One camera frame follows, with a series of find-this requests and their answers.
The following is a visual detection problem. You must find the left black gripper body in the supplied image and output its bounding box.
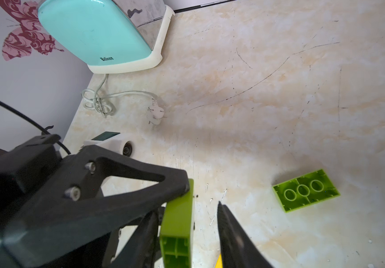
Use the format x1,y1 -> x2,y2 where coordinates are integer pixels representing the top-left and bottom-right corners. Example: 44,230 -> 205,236
0,133 -> 62,268

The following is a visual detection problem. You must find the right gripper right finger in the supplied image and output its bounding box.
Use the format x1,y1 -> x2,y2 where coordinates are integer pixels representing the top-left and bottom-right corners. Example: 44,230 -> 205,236
217,202 -> 273,268

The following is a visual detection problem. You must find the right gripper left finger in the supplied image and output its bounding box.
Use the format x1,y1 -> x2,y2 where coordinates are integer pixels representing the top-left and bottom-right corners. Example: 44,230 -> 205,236
110,211 -> 159,268

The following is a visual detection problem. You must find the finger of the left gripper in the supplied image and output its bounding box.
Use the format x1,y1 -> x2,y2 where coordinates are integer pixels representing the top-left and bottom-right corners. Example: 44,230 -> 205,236
3,145 -> 189,268

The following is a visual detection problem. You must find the small green lego brick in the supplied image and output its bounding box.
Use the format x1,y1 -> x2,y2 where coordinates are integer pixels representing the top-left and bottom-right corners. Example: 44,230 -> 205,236
160,179 -> 195,268

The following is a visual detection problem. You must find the long green lego brick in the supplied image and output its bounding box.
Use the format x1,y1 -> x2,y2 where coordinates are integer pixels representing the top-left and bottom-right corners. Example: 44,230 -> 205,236
272,169 -> 340,213

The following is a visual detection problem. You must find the yellow lego brick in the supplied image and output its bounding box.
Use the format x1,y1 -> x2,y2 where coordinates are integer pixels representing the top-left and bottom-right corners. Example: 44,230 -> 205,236
215,255 -> 223,268

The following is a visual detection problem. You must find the mint green toaster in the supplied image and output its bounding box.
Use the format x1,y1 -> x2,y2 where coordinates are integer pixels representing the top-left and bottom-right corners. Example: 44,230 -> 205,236
38,0 -> 175,74

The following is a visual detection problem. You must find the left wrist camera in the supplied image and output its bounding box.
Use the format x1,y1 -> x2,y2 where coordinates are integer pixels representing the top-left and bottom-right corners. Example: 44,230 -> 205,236
82,131 -> 134,157

